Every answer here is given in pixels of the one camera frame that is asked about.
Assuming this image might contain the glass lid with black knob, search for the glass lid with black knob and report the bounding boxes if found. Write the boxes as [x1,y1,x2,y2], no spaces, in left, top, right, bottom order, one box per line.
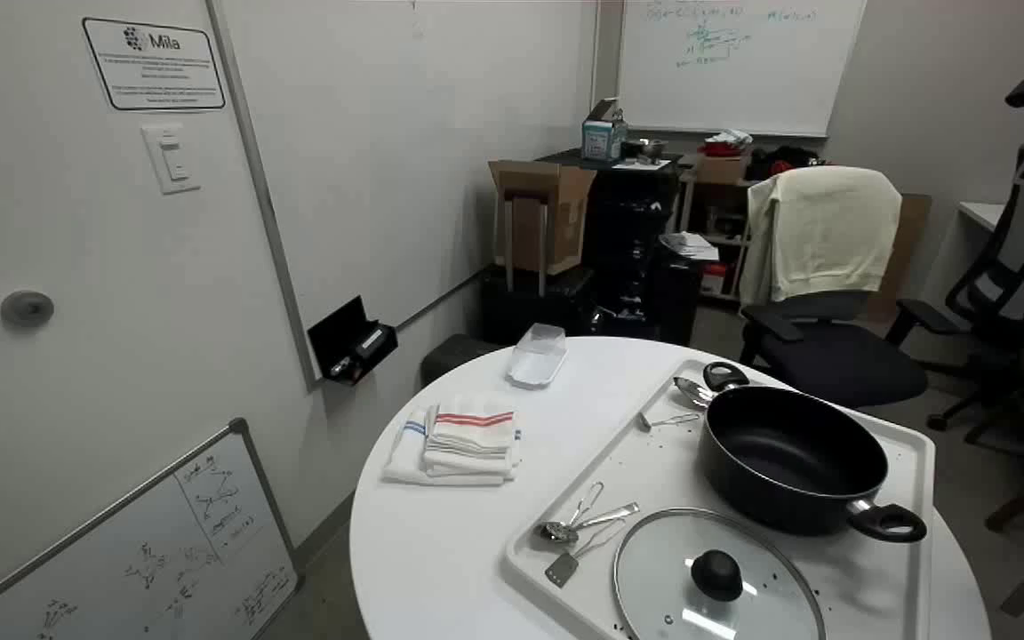
[610,507,826,640]

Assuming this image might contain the cardboard box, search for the cardboard box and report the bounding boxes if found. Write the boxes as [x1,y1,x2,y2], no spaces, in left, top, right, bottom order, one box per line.
[486,159,593,276]

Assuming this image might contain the folded white striped towel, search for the folded white striped towel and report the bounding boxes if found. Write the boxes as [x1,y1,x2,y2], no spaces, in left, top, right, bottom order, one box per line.
[384,402,519,488]

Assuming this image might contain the black marker tray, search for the black marker tray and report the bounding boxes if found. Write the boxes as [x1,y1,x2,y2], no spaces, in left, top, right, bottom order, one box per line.
[304,300,397,385]

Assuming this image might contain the black cabinet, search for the black cabinet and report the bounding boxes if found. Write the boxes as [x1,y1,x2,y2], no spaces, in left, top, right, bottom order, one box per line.
[586,162,693,345]

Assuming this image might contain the metal spoon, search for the metal spoon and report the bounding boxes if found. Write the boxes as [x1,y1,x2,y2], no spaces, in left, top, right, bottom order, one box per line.
[673,375,707,408]

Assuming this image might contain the blue tissue box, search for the blue tissue box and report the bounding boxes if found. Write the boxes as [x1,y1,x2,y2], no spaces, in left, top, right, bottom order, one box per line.
[584,96,625,162]

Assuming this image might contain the metal tongs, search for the metal tongs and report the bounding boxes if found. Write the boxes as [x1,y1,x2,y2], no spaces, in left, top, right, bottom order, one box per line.
[531,482,636,551]

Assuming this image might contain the black office chair with towel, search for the black office chair with towel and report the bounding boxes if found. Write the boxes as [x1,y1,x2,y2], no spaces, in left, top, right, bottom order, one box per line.
[739,166,926,407]

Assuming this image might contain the white plastic tray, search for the white plastic tray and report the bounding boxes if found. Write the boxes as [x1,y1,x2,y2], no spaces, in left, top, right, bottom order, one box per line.
[500,363,935,640]

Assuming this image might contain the large wall whiteboard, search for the large wall whiteboard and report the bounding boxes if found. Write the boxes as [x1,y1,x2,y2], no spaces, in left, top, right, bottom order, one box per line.
[202,0,597,379]

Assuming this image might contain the wall whiteboard far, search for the wall whiteboard far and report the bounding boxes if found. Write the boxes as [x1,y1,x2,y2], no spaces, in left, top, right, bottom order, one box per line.
[617,0,866,139]

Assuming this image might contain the white light switch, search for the white light switch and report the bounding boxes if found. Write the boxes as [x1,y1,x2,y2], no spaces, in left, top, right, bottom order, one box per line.
[143,124,198,194]

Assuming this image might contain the small whiteboard leaning on wall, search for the small whiteboard leaning on wall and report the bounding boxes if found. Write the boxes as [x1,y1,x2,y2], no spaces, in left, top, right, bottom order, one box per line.
[0,418,298,640]

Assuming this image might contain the wall sign placard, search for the wall sign placard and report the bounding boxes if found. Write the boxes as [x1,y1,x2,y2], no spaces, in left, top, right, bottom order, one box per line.
[83,19,222,111]

